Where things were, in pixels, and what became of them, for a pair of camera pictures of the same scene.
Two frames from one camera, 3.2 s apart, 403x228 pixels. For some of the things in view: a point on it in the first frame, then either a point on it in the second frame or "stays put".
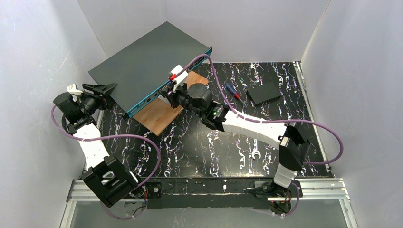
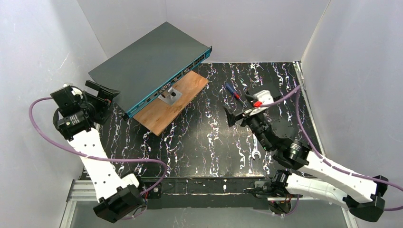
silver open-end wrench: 255,151 stays put
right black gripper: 173,97 -> 243,115
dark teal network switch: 135,77 stays put
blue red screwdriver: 231,90 stays put
